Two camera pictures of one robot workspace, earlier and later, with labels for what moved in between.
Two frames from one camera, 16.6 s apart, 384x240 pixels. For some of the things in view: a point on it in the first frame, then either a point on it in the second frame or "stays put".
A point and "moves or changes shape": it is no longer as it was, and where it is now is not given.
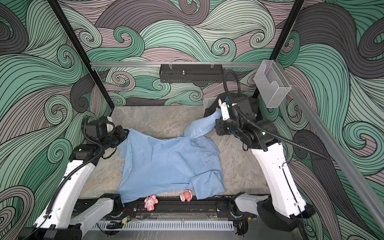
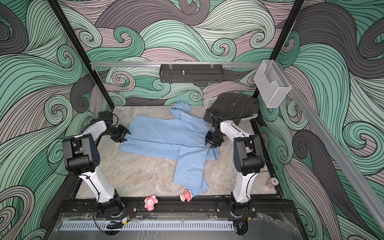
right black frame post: x=289 y=23 stays put
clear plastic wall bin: x=273 y=85 stays put
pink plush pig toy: x=150 y=202 stays put
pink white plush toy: x=186 y=195 stays put
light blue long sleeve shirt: x=153 y=167 moves or changes shape
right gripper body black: x=226 y=127 -> x=215 y=139
